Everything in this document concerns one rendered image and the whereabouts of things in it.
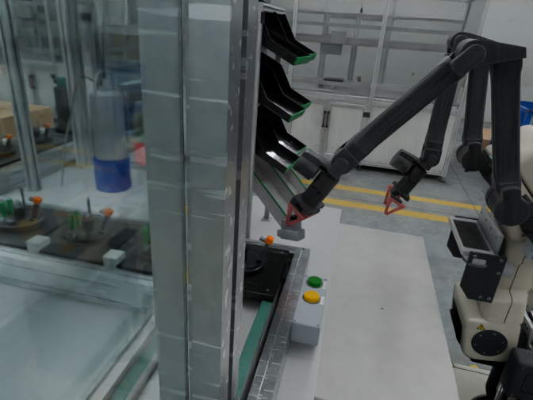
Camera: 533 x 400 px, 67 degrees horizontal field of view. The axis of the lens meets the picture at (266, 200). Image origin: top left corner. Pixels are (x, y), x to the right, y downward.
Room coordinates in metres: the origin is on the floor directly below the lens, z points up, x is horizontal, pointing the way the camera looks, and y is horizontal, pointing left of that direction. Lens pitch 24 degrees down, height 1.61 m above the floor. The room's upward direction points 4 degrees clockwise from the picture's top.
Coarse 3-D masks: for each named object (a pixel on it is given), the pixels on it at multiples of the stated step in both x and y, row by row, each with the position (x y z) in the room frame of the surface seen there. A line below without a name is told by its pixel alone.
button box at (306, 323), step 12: (312, 288) 0.91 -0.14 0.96; (324, 288) 0.91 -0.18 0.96; (300, 300) 0.85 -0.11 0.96; (324, 300) 0.86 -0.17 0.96; (300, 312) 0.81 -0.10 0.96; (312, 312) 0.81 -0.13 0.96; (300, 324) 0.76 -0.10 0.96; (312, 324) 0.77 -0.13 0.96; (300, 336) 0.76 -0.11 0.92; (312, 336) 0.76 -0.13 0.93
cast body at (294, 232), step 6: (294, 216) 1.07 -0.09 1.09; (282, 222) 1.07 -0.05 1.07; (300, 222) 1.08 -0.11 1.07; (282, 228) 1.06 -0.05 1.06; (288, 228) 1.06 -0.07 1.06; (294, 228) 1.05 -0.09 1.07; (300, 228) 1.07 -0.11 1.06; (282, 234) 1.06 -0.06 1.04; (288, 234) 1.05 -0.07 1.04; (294, 234) 1.04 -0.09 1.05; (300, 234) 1.05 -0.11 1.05; (294, 240) 1.04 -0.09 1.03
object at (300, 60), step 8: (272, 16) 1.34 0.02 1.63; (264, 24) 1.21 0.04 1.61; (272, 24) 1.34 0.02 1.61; (280, 24) 1.33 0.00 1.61; (264, 32) 1.21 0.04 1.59; (272, 32) 1.34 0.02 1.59; (280, 32) 1.33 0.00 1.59; (264, 40) 1.21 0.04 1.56; (272, 40) 1.32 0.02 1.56; (280, 40) 1.33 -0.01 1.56; (272, 48) 1.20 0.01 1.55; (280, 48) 1.19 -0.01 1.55; (288, 48) 1.32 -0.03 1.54; (296, 48) 1.31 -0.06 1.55; (280, 56) 1.19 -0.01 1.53; (288, 56) 1.18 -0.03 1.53; (296, 56) 1.28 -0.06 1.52; (304, 56) 1.23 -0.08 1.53; (296, 64) 1.19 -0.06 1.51
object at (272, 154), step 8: (264, 120) 1.34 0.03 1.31; (256, 128) 1.35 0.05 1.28; (264, 128) 1.34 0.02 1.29; (272, 128) 1.33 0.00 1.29; (256, 136) 1.21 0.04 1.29; (264, 136) 1.34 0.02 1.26; (272, 136) 1.33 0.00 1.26; (256, 144) 1.21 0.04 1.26; (264, 144) 1.30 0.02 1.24; (272, 144) 1.33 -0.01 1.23; (280, 144) 1.32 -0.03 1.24; (256, 152) 1.21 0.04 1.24; (264, 152) 1.20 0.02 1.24; (272, 152) 1.27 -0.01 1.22; (280, 152) 1.30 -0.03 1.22; (288, 152) 1.30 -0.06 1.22; (272, 160) 1.19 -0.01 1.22; (280, 160) 1.24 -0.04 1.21; (288, 160) 1.27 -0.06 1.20; (296, 160) 1.25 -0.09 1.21; (280, 168) 1.18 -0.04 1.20; (288, 168) 1.19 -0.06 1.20
